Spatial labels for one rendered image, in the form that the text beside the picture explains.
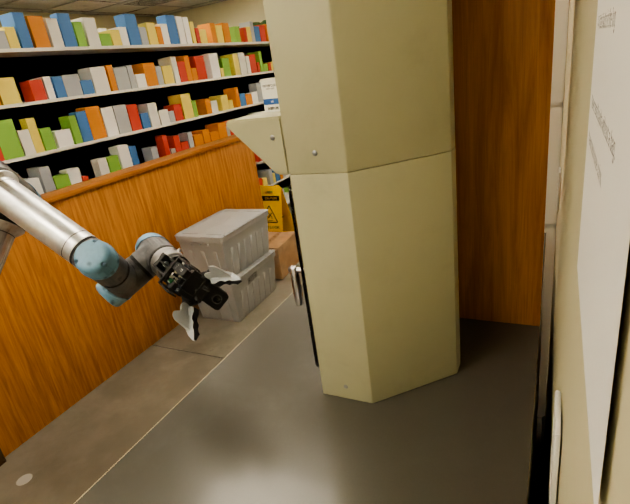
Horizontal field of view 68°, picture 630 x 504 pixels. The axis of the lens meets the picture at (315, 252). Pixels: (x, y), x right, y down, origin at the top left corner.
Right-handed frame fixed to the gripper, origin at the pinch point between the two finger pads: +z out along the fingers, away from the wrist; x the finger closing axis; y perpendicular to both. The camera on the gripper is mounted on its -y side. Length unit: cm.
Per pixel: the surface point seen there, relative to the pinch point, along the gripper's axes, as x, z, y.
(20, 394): -110, -158, -63
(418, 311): 23.4, 26.3, -17.0
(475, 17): 77, 11, 4
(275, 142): 30.3, 5.8, 18.6
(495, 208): 54, 21, -27
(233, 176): 62, -261, -145
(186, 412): -21.8, -0.4, -9.7
